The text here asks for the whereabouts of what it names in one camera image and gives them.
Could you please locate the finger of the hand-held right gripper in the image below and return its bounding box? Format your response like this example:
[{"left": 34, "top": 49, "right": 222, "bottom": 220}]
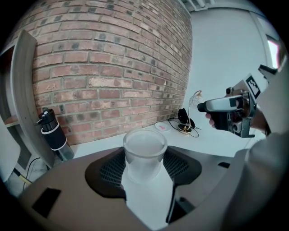
[
  {"left": 210, "top": 111, "right": 229, "bottom": 131},
  {"left": 197, "top": 94, "right": 243, "bottom": 113}
]

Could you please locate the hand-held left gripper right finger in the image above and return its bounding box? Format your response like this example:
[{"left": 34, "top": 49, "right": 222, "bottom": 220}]
[{"left": 162, "top": 145, "right": 236, "bottom": 224}]

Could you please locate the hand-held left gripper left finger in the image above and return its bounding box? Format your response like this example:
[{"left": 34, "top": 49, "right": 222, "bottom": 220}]
[{"left": 18, "top": 146, "right": 145, "bottom": 231}]

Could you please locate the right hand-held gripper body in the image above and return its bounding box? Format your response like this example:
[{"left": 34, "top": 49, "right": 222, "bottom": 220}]
[{"left": 226, "top": 73, "right": 262, "bottom": 139}]

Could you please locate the person's right forearm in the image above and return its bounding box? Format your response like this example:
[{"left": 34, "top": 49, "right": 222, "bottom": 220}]
[{"left": 250, "top": 107, "right": 272, "bottom": 136}]

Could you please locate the person's right hand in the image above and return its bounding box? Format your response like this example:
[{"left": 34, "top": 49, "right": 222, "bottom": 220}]
[{"left": 205, "top": 112, "right": 217, "bottom": 129}]

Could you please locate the patterned globe table lamp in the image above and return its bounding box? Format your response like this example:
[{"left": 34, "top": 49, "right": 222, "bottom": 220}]
[{"left": 177, "top": 90, "right": 205, "bottom": 136}]

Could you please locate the black pouch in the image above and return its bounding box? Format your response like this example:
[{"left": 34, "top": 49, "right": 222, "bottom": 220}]
[{"left": 177, "top": 108, "right": 197, "bottom": 127}]

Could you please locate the grey framed window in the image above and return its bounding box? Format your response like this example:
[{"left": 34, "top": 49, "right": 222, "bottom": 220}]
[{"left": 265, "top": 33, "right": 284, "bottom": 69}]

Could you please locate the small white saucer pink print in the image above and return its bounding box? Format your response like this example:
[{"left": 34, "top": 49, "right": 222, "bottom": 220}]
[{"left": 155, "top": 121, "right": 172, "bottom": 132}]

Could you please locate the black water bottle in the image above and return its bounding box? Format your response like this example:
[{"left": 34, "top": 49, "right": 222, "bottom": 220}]
[{"left": 36, "top": 108, "right": 75, "bottom": 162}]

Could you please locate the grey wooden shelf unit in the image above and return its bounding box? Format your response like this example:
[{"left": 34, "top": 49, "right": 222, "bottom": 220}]
[{"left": 0, "top": 29, "right": 56, "bottom": 169}]

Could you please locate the black recording device with screen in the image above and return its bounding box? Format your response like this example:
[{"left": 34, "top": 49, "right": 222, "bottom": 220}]
[{"left": 258, "top": 64, "right": 279, "bottom": 84}]

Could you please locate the black table lamp cable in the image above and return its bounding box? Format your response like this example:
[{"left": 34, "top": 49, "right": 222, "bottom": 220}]
[{"left": 167, "top": 117, "right": 200, "bottom": 139}]

